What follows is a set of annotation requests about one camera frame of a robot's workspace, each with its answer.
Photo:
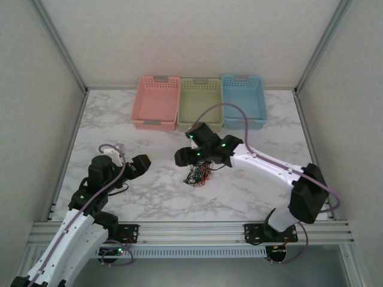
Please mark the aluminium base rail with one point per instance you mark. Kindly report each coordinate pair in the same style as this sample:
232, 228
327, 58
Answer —
191, 234

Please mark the blue plastic basket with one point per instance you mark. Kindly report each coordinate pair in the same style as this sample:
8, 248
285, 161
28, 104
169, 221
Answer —
254, 98

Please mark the green plastic basket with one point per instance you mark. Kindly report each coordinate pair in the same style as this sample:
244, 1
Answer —
199, 101

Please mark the aluminium side rail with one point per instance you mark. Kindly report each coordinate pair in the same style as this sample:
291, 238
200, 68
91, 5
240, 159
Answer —
69, 155
314, 155

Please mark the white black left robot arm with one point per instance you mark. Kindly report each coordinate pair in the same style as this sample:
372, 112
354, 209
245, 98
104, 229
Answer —
77, 239

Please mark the aluminium frame post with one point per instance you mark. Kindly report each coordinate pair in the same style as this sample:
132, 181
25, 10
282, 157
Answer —
60, 45
323, 45

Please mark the pink plastic basket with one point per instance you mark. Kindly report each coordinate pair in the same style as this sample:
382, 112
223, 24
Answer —
155, 101

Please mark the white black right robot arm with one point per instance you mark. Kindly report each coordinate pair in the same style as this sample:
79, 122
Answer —
269, 167

